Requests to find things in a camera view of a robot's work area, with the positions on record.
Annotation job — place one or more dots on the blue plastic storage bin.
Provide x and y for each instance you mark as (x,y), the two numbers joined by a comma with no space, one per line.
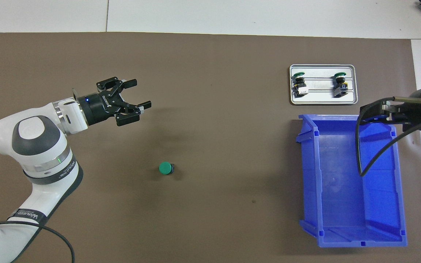
(342,190)

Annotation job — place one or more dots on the green push button switch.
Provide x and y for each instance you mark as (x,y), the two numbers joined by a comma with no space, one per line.
(340,87)
(165,168)

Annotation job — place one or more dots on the grey metal tray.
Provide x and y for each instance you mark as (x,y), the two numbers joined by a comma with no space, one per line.
(320,91)

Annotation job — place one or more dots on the green push button, white base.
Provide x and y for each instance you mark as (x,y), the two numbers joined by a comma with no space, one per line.
(300,87)

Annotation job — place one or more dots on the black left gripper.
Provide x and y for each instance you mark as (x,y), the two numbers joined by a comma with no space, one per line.
(95,107)

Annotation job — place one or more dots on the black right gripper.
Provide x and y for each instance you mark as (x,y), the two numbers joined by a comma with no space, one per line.
(418,113)

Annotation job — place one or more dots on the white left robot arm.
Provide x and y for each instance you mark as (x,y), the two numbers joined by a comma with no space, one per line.
(31,146)

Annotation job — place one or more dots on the brown table mat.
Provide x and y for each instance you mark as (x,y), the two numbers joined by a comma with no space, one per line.
(214,109)

